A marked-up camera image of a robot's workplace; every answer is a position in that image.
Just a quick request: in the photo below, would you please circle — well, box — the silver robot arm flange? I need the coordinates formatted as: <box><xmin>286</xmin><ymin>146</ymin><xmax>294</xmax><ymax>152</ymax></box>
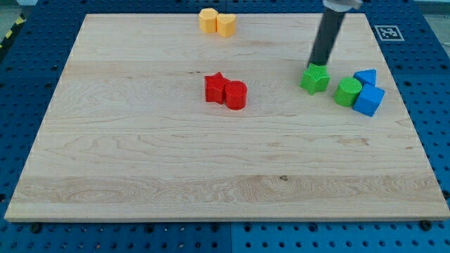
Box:
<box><xmin>322</xmin><ymin>0</ymin><xmax>364</xmax><ymax>12</ymax></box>

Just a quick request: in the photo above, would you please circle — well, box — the yellow heart block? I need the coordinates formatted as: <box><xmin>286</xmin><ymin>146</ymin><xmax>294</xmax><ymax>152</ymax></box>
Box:
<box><xmin>216</xmin><ymin>13</ymin><xmax>236</xmax><ymax>37</ymax></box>

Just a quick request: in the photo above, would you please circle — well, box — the yellow hexagon block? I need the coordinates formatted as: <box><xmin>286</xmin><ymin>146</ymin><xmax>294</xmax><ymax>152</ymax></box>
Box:
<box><xmin>198</xmin><ymin>8</ymin><xmax>218</xmax><ymax>33</ymax></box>

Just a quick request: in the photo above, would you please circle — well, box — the red cylinder block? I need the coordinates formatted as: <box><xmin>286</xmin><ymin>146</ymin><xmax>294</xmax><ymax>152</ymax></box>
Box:
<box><xmin>224</xmin><ymin>80</ymin><xmax>248</xmax><ymax>110</ymax></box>

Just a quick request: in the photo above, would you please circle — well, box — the red star block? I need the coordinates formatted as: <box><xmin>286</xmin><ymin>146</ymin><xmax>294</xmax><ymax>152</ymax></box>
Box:
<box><xmin>204</xmin><ymin>72</ymin><xmax>230</xmax><ymax>104</ymax></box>

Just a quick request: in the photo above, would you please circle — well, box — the wooden board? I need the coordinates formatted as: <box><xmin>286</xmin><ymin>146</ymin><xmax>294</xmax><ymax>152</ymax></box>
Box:
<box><xmin>5</xmin><ymin>13</ymin><xmax>449</xmax><ymax>222</ymax></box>

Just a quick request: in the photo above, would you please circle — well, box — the green star block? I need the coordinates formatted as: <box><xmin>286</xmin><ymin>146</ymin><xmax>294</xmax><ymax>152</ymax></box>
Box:
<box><xmin>300</xmin><ymin>63</ymin><xmax>330</xmax><ymax>95</ymax></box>

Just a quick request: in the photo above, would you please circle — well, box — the green cylinder block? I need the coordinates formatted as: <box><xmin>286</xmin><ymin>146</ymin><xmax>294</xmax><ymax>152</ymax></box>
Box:
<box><xmin>333</xmin><ymin>77</ymin><xmax>363</xmax><ymax>107</ymax></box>

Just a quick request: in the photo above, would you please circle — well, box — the blue cube block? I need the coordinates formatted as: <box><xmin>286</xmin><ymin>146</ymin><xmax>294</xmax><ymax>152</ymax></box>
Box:
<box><xmin>353</xmin><ymin>84</ymin><xmax>385</xmax><ymax>117</ymax></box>

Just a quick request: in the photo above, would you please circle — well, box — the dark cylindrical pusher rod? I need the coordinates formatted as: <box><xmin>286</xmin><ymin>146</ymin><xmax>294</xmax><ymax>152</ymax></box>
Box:
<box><xmin>308</xmin><ymin>8</ymin><xmax>346</xmax><ymax>66</ymax></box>

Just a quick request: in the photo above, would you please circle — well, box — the blue triangle block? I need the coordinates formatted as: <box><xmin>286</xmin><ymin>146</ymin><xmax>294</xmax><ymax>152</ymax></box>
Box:
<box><xmin>353</xmin><ymin>69</ymin><xmax>377</xmax><ymax>86</ymax></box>

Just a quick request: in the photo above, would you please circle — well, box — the white fiducial marker tag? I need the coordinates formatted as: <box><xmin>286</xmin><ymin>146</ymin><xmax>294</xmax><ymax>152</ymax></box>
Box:
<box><xmin>374</xmin><ymin>25</ymin><xmax>404</xmax><ymax>41</ymax></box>

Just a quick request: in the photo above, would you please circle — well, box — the black bolt front left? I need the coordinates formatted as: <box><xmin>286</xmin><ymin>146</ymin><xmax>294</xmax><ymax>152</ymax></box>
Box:
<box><xmin>30</xmin><ymin>223</ymin><xmax>42</xmax><ymax>234</ymax></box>

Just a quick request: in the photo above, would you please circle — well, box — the black bolt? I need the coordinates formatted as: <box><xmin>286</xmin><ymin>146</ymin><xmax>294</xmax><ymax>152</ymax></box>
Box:
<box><xmin>420</xmin><ymin>220</ymin><xmax>432</xmax><ymax>231</ymax></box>
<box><xmin>30</xmin><ymin>223</ymin><xmax>42</xmax><ymax>234</ymax></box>

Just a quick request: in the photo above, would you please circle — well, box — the black bolt front right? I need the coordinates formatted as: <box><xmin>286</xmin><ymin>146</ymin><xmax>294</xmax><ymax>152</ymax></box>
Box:
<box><xmin>420</xmin><ymin>220</ymin><xmax>432</xmax><ymax>231</ymax></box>

